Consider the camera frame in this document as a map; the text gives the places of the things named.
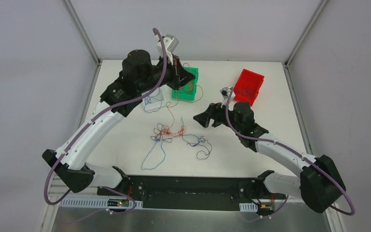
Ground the coloured wire bundle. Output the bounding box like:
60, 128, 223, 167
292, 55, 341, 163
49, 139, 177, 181
141, 116, 214, 171

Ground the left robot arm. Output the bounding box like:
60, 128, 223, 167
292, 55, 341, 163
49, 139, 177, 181
42, 50, 196, 196

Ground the green plastic bin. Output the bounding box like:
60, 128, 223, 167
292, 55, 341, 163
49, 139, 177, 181
171, 67, 199, 102

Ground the white plastic bin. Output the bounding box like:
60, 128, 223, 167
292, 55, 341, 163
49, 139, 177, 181
142, 87, 167, 114

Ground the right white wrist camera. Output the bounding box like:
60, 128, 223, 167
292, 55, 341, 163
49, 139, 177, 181
220, 87, 235, 100

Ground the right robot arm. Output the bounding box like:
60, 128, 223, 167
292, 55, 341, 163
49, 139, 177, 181
193, 102, 347, 213

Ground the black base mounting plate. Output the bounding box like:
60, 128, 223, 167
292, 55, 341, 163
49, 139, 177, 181
115, 175, 271, 211

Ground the red plastic bin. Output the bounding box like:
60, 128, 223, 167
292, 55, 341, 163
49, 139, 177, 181
233, 69, 265, 106

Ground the blue wire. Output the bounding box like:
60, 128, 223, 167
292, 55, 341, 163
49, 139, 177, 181
143, 88, 163, 113

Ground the purple wire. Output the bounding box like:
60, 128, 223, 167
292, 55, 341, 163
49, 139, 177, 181
235, 88, 256, 100

